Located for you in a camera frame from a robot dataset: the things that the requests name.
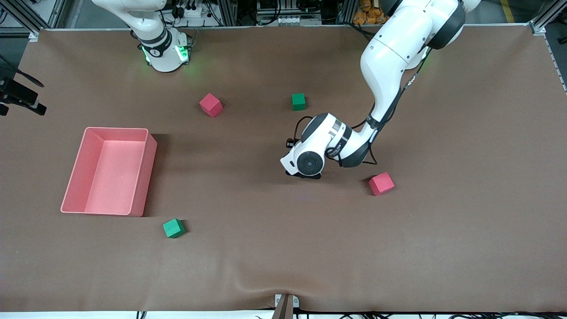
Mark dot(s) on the green foam cube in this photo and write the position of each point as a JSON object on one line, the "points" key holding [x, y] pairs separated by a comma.
{"points": [[173, 228], [298, 102]]}

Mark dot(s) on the pink plastic tray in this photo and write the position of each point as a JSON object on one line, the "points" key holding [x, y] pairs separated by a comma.
{"points": [[110, 177]]}

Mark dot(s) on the aluminium profile post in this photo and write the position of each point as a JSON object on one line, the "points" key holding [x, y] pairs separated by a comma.
{"points": [[227, 11], [345, 11]]}

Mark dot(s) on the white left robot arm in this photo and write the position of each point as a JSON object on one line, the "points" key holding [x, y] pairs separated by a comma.
{"points": [[398, 48]]}

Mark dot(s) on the white power strip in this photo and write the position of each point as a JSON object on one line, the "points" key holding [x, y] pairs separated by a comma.
{"points": [[195, 12]]}

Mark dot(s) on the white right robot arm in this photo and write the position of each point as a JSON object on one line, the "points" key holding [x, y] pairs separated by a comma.
{"points": [[161, 53]]}

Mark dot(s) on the grey metal table clamp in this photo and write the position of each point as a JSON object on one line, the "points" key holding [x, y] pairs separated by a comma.
{"points": [[285, 308]]}

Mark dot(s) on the aluminium frame corner strut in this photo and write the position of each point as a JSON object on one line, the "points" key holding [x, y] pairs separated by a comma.
{"points": [[33, 35], [538, 29]]}

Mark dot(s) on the pink foam cube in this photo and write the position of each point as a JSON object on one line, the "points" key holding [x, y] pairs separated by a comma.
{"points": [[381, 184], [210, 105]]}

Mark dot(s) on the orange packaged goods pile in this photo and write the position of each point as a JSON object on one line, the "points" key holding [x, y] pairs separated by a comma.
{"points": [[365, 17]]}

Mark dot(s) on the brown table mat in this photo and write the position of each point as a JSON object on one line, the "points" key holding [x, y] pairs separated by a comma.
{"points": [[283, 248]]}

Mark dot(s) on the white terminal strip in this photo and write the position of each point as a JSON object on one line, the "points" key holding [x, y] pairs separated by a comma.
{"points": [[292, 20]]}

